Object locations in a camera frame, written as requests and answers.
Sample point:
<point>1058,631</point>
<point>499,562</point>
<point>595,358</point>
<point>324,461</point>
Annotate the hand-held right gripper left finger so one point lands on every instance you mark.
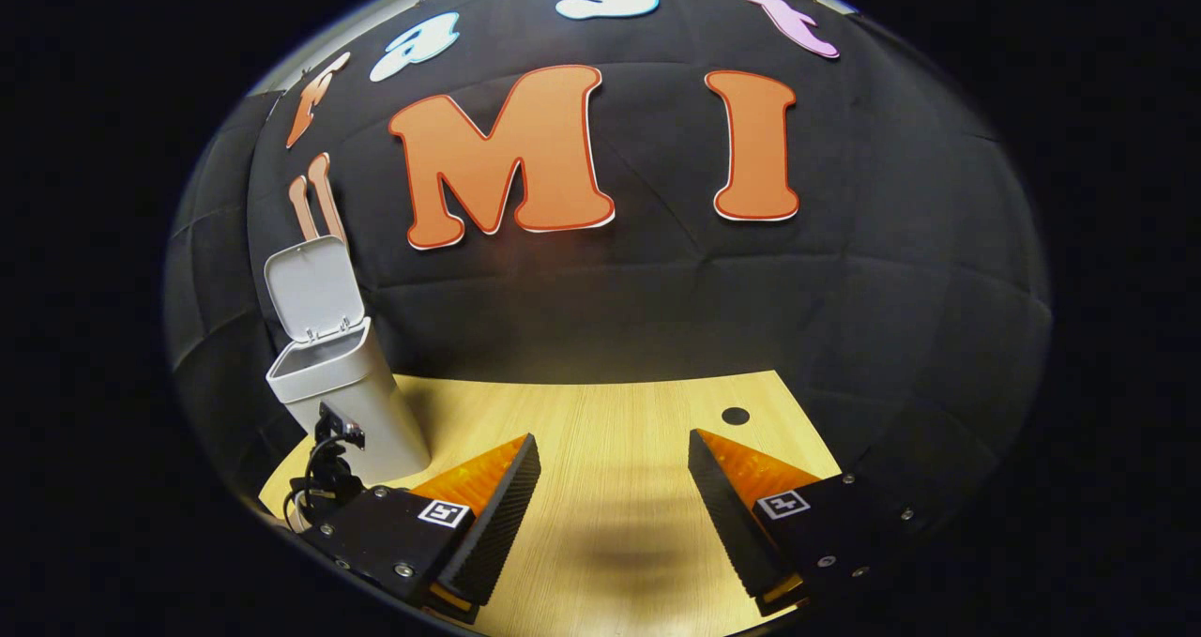
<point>497,524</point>

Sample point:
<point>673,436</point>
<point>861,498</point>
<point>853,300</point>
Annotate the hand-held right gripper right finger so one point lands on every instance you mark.
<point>727,524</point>

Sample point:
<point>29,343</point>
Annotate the white desktop garbage bin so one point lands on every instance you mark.
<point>375,412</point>

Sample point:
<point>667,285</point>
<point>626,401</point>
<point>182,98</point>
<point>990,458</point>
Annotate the wooden desktop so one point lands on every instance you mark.
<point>610,421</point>

